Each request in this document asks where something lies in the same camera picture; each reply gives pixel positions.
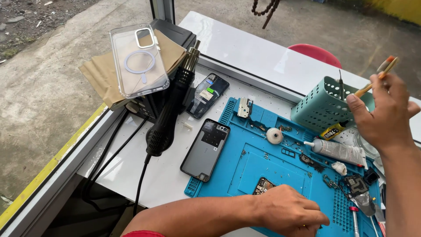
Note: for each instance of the person's left fingers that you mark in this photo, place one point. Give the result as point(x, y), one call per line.
point(312, 215)

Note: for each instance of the white glue tube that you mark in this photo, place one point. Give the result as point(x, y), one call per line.
point(338, 152)

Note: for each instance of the black hot air station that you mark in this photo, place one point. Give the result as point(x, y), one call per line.
point(174, 33)

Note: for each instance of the brown paper sheet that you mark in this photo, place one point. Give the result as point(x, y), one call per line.
point(102, 77)

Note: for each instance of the red sleeve cuff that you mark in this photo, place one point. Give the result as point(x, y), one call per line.
point(143, 234)

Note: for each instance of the yellow black glue tube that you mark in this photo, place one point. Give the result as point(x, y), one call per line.
point(331, 131)

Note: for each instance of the black shielded board part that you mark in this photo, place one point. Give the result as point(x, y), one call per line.
point(356, 185)

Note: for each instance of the blue silicone repair mat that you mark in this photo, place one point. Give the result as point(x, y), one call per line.
point(273, 168)

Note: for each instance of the dark blue opened phone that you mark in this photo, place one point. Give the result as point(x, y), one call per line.
point(208, 96)

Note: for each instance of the grey phone back cover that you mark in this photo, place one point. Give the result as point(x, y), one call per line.
point(204, 150)

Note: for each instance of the small clear plastic bag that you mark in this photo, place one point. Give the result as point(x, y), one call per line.
point(365, 203)

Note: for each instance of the white tape roll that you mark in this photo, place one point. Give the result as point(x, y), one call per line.
point(274, 136)

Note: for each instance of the crumpled white tissue piece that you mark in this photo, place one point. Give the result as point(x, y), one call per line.
point(339, 168)

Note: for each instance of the black plastic phone part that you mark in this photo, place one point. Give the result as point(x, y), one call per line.
point(311, 163)

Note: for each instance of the clear phone case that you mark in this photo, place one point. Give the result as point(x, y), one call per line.
point(139, 61)

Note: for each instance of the teal perforated basket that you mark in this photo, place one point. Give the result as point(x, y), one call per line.
point(320, 105)

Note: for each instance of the phone motherboard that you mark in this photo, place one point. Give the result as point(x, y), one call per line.
point(262, 186)

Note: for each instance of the small green flex board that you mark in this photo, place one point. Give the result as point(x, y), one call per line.
point(330, 181)

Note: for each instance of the dark screwdriver in basket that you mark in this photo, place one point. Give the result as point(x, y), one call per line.
point(341, 87)

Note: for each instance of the black hot air gun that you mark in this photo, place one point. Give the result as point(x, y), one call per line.
point(167, 115)

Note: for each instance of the small silver circuit board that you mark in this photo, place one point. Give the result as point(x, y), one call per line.
point(244, 108)

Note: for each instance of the person's right hand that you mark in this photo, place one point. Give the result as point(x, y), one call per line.
point(388, 121)

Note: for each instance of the red plastic chair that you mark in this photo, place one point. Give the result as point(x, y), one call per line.
point(315, 53)

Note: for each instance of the clear glass jar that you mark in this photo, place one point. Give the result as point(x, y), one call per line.
point(364, 144)

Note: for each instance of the grey metal window post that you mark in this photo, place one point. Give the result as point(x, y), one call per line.
point(163, 10)

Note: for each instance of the small white plastic piece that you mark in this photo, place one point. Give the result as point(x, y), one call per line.
point(188, 125)

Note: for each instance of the metal tweezers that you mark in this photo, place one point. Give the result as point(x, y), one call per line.
point(375, 227)

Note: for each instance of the red collar screwdriver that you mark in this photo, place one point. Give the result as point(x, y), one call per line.
point(355, 220)

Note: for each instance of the person's left hand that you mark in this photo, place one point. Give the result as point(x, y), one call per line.
point(286, 207)

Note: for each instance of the small black camera cover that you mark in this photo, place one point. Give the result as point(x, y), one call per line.
point(371, 176)

